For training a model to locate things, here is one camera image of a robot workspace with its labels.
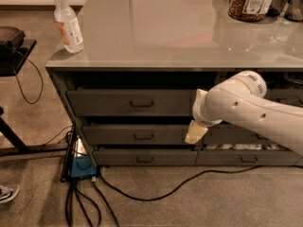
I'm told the grey drawer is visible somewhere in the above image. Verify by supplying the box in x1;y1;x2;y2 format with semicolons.
203;124;272;145
196;149;303;166
82;125;203;145
66;89;195;116
265;89;303;107
93;149;198;166

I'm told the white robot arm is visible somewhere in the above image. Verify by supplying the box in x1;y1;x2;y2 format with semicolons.
185;71;303;155

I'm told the grey drawer cabinet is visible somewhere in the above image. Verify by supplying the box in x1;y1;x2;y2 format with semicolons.
46;0;303;166

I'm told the blue power box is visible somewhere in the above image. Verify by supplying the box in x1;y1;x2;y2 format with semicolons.
71;156;97;178

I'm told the glass jar of nuts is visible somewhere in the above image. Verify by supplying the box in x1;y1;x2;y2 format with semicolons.
228;0;273;22

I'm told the dark glass cup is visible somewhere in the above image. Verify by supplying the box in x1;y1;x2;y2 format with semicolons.
284;0;303;22
266;0;294;18

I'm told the clear plastic water bottle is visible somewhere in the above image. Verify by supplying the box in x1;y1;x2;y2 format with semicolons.
54;0;83;53

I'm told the grey sneaker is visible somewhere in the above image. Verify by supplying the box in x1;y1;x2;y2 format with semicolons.
0;184;20;204

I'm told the black side stand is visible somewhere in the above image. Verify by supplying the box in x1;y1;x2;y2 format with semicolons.
0;39;68;157

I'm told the dark device on stand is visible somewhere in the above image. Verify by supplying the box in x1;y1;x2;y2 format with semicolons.
0;26;26;61

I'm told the long black floor cable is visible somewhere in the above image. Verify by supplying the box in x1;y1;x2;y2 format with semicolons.
98;165;303;202

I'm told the thin black hanging cable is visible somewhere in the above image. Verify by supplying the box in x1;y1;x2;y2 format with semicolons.
12;49;45;105

